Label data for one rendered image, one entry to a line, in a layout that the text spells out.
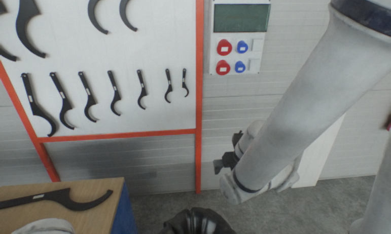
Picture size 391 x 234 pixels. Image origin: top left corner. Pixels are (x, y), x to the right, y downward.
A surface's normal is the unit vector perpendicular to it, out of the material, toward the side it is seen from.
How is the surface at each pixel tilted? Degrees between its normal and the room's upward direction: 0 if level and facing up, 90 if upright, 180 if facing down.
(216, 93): 90
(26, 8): 90
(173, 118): 90
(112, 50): 90
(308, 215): 0
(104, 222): 0
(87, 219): 0
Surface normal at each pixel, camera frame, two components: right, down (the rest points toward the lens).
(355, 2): -0.97, 0.11
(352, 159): 0.10, 0.48
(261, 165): -0.64, 0.50
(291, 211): 0.00, -0.88
